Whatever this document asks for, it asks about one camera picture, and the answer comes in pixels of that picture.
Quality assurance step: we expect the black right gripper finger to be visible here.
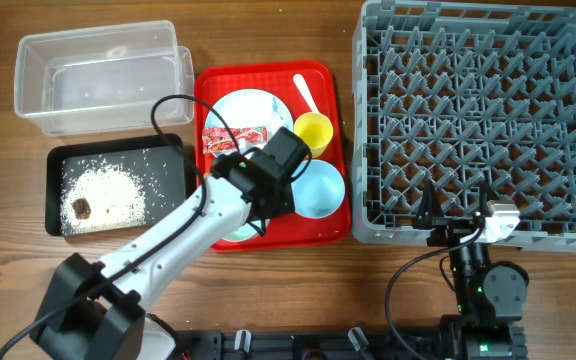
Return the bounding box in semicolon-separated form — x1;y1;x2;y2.
414;180;446;230
475;181;498;219

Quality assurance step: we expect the mint green bowl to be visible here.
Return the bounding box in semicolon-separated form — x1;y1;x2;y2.
224;221;261;242

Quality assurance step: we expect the red snack wrapper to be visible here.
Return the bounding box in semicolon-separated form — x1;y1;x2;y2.
202;126;269;154

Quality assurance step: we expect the white napkin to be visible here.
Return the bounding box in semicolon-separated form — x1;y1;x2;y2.
230;94;284;137

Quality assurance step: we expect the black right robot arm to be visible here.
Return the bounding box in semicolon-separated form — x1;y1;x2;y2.
415;182;529;360

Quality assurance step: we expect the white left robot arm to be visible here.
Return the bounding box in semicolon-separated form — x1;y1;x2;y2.
30;128;310;359

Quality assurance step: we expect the grey plastic dishwasher rack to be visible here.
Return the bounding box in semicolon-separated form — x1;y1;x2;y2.
351;1;576;253

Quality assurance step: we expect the black waste tray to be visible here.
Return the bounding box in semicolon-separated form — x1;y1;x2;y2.
45;135;189;237

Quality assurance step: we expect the clear plastic waste bin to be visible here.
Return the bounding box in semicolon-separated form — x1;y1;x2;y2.
14;20;195;136

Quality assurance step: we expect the light blue bowl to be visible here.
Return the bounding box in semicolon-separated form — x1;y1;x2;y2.
291;160;346;219

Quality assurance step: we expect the red plastic tray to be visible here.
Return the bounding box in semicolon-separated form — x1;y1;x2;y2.
194;60;351;253

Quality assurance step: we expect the yellow plastic cup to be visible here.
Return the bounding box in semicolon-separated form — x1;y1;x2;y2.
294;112;334;158

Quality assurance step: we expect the light blue plate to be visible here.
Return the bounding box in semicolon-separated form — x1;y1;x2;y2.
201;89;294;157

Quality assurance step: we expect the white plastic spoon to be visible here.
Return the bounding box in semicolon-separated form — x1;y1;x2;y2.
293;74;319;113

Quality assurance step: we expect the pile of white rice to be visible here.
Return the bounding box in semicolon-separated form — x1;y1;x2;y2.
60;165;146;236

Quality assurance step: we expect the brown food chunk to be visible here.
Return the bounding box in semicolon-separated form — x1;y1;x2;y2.
71;198;91;220

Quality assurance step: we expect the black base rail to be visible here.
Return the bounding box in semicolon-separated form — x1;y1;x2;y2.
172;327;528;360

